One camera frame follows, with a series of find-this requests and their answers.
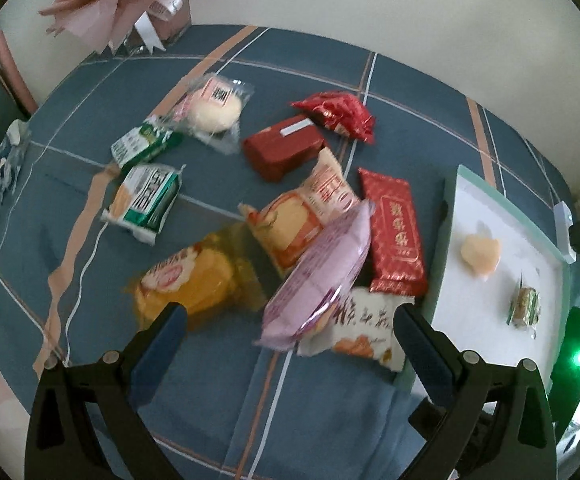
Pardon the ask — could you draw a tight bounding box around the white mushroom biscuit packet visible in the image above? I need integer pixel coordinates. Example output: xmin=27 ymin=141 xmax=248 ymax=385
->
xmin=298 ymin=287 xmax=415 ymax=373

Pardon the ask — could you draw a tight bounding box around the pink purple snack packet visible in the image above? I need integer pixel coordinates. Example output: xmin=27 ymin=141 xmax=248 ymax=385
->
xmin=255 ymin=200 xmax=374 ymax=351

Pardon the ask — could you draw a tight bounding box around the yellow soft bread packet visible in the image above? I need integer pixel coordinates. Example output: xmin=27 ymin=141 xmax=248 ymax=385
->
xmin=132 ymin=222 xmax=267 ymax=330

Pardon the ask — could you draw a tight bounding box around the small green wrapped candy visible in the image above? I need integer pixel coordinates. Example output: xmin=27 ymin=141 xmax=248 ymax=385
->
xmin=507 ymin=278 xmax=540 ymax=339

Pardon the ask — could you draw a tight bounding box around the white tray green rim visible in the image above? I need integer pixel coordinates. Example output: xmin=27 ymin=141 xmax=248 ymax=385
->
xmin=420 ymin=166 xmax=571 ymax=386

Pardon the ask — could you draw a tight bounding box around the round peach pastry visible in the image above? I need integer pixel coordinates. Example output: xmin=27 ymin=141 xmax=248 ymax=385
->
xmin=460 ymin=222 xmax=502 ymax=280

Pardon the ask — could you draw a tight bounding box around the red gold flat packet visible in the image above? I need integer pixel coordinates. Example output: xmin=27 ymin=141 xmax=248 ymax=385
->
xmin=358 ymin=168 xmax=428 ymax=297

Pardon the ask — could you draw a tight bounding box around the white power strip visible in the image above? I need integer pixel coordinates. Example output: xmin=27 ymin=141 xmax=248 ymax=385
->
xmin=552 ymin=200 xmax=578 ymax=264

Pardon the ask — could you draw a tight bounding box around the green white cracker packet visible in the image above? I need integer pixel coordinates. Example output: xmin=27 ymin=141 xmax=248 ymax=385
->
xmin=100 ymin=164 xmax=184 ymax=246

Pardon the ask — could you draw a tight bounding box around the blue white tissue pack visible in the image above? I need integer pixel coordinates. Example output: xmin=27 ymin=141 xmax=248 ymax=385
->
xmin=0 ymin=119 xmax=31 ymax=210

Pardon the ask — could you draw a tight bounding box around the orange bread snack packet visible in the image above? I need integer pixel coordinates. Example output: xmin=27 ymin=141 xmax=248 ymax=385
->
xmin=238 ymin=148 xmax=360 ymax=278

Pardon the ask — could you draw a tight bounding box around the blue plaid tablecloth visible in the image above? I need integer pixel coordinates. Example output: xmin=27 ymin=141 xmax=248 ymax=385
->
xmin=0 ymin=25 xmax=572 ymax=479

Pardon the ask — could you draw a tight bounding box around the dark green snack packet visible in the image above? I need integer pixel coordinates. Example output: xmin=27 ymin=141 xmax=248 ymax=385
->
xmin=110 ymin=115 xmax=184 ymax=174

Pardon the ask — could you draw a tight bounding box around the red crinkled snack packet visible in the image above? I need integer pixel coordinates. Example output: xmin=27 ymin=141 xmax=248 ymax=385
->
xmin=291 ymin=91 xmax=376 ymax=144

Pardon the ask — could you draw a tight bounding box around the dark red box snack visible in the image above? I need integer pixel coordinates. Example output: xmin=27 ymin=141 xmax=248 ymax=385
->
xmin=241 ymin=115 xmax=327 ymax=182

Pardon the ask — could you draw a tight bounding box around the clear bun package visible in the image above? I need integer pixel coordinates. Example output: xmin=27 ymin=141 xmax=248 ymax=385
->
xmin=163 ymin=73 xmax=254 ymax=155

